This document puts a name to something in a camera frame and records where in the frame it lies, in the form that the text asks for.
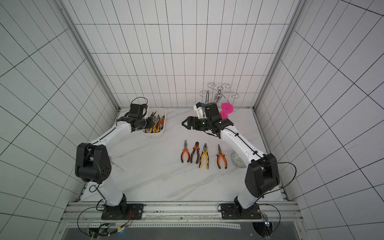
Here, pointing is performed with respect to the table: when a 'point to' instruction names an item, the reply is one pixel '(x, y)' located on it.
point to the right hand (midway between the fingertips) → (181, 125)
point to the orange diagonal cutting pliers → (196, 147)
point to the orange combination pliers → (186, 149)
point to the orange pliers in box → (162, 120)
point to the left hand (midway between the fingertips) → (151, 124)
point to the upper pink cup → (227, 107)
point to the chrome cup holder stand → (220, 93)
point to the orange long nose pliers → (218, 158)
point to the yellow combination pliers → (205, 151)
